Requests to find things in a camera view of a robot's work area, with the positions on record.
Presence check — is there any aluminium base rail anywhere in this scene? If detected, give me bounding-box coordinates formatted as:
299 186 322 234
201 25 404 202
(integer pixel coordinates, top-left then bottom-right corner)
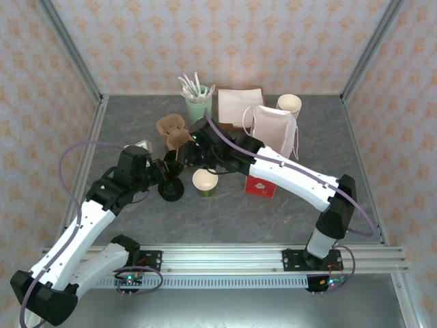
42 243 410 275

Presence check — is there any aluminium frame post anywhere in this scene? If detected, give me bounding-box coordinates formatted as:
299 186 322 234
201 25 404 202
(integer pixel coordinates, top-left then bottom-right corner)
36 0 105 105
339 0 409 103
391 273 423 328

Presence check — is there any grey metal sheet panel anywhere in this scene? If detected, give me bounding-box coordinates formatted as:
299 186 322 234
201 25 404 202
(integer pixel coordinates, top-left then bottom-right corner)
68 288 407 328

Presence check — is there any white paper napkin stack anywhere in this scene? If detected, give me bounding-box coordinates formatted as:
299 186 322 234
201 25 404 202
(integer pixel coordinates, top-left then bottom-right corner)
217 88 266 126

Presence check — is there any green paper coffee cup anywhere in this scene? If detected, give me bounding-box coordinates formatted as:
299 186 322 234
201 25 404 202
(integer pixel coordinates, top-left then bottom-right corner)
191 169 219 199

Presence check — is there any stack of paper cups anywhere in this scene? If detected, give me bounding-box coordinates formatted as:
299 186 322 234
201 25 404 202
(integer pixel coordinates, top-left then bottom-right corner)
275 94 303 121

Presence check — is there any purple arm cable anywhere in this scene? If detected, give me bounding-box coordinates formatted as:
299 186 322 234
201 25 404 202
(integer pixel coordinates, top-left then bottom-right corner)
203 108 376 295
18 141 164 328

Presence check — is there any small circuit board with LED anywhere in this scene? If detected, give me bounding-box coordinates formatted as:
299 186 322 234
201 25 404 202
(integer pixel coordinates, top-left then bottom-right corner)
319 276 348 288
114 273 143 288

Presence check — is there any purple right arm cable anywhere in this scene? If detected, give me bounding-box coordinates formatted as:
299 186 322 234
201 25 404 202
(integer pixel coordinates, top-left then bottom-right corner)
203 108 376 295

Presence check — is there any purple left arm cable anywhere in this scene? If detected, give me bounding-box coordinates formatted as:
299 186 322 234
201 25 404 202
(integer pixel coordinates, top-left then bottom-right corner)
18 141 164 328

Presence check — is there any red white paper bag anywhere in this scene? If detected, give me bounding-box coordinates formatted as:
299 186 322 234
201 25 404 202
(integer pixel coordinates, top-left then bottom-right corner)
241 104 300 200

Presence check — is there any mint green holder cup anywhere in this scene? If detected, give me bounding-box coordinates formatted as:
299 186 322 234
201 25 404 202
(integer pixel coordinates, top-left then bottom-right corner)
185 85 213 126

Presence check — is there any brown cardboard napkin tray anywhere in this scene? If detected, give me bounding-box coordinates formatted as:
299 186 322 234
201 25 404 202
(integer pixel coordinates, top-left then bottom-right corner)
216 85 268 131

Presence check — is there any aluminium table side rail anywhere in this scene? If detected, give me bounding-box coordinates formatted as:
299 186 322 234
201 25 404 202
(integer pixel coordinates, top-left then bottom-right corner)
341 95 390 246
53 95 110 249

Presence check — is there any slotted grey cable duct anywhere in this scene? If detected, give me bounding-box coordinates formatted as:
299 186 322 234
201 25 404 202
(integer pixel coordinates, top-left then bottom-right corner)
94 275 310 290

